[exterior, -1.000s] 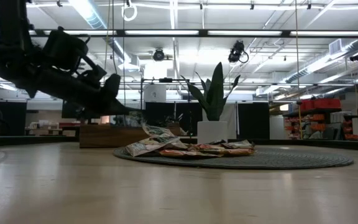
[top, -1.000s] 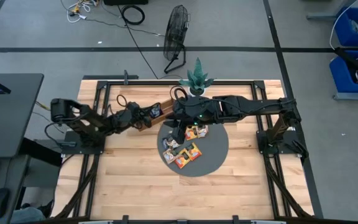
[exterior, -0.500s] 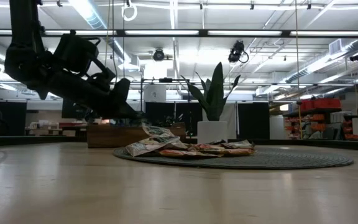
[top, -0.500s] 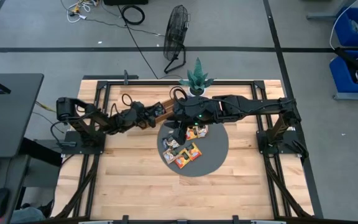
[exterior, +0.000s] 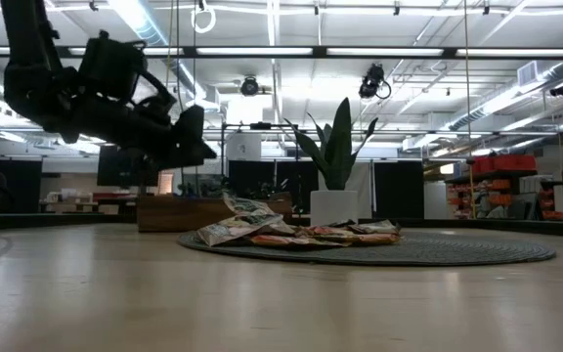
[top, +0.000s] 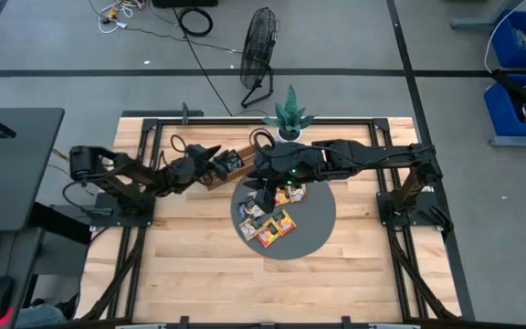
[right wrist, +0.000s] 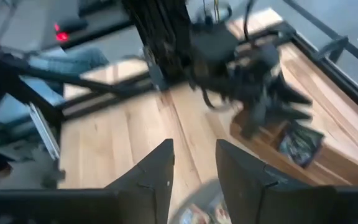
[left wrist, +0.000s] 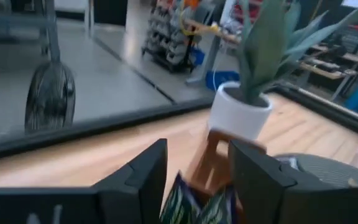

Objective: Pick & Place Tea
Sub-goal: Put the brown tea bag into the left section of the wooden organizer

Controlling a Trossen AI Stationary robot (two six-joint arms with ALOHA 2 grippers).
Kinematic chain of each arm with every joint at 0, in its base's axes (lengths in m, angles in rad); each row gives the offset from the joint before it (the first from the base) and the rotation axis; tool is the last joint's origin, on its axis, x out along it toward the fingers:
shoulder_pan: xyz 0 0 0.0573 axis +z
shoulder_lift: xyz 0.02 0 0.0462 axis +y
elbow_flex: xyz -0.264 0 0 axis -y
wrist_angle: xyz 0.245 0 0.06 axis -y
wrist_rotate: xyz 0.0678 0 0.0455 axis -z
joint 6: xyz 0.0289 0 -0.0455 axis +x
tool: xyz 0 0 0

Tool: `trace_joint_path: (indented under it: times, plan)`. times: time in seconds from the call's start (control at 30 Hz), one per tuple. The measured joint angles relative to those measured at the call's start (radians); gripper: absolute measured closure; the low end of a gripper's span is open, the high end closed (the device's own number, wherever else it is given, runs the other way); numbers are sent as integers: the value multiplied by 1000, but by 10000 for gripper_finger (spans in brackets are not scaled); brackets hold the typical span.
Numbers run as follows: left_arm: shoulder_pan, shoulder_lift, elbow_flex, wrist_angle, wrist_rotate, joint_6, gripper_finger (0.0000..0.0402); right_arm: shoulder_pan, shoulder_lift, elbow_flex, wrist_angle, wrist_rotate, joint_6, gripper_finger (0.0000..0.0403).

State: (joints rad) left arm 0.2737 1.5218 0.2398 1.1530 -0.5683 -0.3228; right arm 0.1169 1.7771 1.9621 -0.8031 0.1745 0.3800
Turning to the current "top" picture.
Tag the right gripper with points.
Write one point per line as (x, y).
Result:
(286, 164)

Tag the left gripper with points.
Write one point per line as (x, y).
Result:
(185, 169)

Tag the wooden tea organizer box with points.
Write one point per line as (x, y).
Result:
(231, 178)

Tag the orange tea packet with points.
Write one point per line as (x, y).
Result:
(282, 197)
(286, 223)
(268, 235)

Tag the beige tea packet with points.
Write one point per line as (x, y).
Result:
(248, 229)
(256, 211)
(297, 193)

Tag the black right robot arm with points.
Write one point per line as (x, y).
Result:
(381, 155)

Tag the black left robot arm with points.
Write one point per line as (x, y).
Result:
(139, 176)

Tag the round grey woven mat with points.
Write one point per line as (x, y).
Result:
(313, 219)

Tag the green snake plant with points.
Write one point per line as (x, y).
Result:
(290, 109)

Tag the black floor fan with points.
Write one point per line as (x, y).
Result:
(257, 45)

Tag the black box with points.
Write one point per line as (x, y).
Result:
(185, 3)

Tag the black desk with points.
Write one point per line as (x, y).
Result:
(16, 183)

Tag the person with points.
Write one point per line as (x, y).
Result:
(39, 317)

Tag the blue storage bin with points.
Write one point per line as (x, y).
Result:
(505, 45)
(500, 114)

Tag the grey metal stand leg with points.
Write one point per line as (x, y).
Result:
(518, 141)

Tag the black table frame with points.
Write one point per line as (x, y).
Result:
(226, 122)

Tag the black bracket bar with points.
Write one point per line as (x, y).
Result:
(153, 113)

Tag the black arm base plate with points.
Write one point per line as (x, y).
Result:
(108, 220)
(381, 219)

